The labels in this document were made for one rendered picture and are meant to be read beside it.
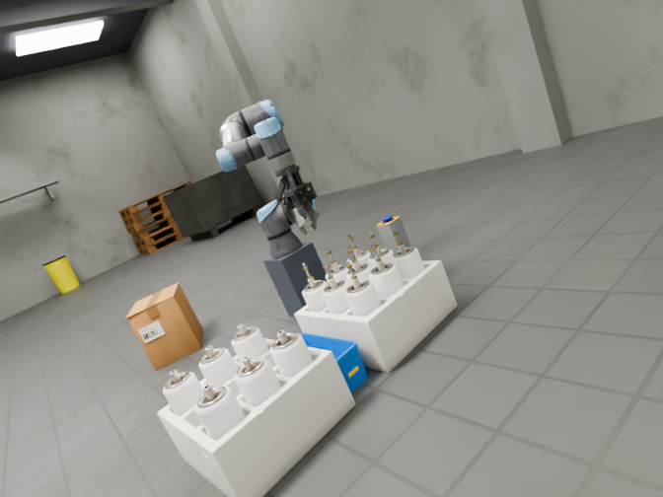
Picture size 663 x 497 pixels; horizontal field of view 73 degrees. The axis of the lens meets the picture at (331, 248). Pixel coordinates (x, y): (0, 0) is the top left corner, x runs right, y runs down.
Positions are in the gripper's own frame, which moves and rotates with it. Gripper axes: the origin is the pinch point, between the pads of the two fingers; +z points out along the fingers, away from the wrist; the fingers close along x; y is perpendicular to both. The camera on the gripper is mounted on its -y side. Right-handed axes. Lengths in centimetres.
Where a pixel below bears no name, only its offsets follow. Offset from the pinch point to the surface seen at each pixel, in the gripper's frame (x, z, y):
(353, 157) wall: 245, 12, -298
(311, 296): -5.2, 22.8, -8.0
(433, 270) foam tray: 27.8, 29.5, 17.1
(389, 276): 11.4, 22.9, 15.6
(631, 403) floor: 8, 46, 81
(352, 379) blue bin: -15.0, 42.9, 16.4
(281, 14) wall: 244, -161, -323
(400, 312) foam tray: 7.5, 33.0, 19.5
